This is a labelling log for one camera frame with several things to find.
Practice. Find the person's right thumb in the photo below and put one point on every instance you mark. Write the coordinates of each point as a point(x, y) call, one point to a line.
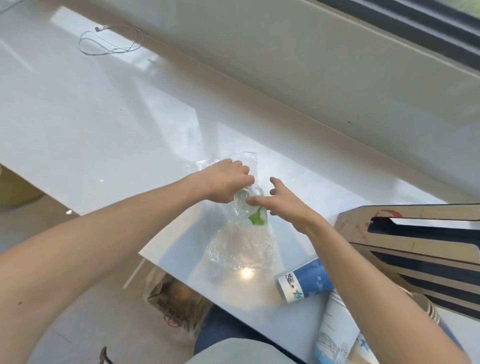
point(258, 201)

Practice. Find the person's left hand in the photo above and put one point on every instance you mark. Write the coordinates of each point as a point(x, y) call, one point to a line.
point(221, 180)

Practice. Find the dark window frame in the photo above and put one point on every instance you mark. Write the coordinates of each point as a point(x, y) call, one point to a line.
point(412, 26)

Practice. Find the white table leg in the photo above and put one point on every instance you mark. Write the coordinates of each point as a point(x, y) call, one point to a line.
point(134, 273)

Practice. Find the brown cardboard box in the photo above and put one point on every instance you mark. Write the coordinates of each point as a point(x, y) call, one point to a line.
point(18, 187)

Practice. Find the brown paper bag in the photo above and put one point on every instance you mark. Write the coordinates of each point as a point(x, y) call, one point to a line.
point(176, 303)

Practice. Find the clear plastic bag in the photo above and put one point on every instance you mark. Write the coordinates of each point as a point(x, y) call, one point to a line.
point(240, 240)

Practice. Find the clear plastic cup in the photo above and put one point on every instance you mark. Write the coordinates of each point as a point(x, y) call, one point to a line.
point(250, 163)

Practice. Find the person's left forearm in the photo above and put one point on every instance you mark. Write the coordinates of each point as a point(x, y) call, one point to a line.
point(93, 255)

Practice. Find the cardboard cup carrier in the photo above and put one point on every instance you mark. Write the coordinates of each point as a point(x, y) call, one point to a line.
point(412, 243)

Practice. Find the striped paper cup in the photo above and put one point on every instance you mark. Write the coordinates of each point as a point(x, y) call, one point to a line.
point(430, 308)

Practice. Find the person's right forearm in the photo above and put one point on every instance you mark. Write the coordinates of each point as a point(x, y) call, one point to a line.
point(375, 292)

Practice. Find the blue paper cup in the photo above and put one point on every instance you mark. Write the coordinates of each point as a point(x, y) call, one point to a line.
point(305, 279)

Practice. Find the person's blue jeans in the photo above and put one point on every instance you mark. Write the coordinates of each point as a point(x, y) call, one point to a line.
point(225, 330)

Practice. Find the black object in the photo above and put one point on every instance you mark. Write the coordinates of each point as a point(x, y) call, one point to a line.
point(105, 356)

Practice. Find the person's light shirt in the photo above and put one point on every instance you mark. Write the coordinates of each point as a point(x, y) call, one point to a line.
point(240, 354)

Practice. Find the person's right hand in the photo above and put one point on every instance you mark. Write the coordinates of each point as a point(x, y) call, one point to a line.
point(288, 208)

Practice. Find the white printed paper cup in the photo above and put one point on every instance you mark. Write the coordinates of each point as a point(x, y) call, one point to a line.
point(335, 330)

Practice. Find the person's left fingers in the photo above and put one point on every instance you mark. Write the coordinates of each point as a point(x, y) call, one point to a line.
point(243, 173)

